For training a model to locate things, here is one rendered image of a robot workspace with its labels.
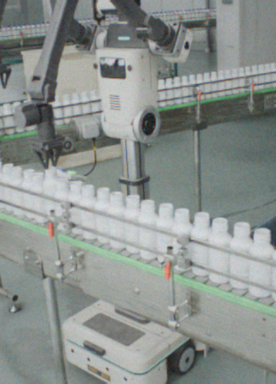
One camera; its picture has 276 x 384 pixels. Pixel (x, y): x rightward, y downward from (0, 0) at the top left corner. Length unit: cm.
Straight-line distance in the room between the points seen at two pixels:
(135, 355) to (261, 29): 588
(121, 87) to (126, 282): 93
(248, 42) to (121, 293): 619
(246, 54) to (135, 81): 541
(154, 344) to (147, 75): 115
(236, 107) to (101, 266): 246
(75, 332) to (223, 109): 193
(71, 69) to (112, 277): 425
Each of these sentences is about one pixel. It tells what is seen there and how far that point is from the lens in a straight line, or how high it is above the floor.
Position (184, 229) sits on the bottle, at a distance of 148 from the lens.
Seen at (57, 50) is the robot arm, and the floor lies 156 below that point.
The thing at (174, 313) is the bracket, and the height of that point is 93.
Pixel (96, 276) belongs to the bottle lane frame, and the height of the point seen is 90.
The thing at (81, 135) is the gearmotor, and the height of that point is 96.
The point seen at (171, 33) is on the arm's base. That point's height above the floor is 156.
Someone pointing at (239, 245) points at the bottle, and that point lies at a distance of 139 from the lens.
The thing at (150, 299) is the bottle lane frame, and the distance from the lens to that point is 162.
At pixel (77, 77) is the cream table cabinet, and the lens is 582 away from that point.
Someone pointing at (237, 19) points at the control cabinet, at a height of 129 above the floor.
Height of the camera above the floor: 172
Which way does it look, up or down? 20 degrees down
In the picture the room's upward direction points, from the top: 4 degrees counter-clockwise
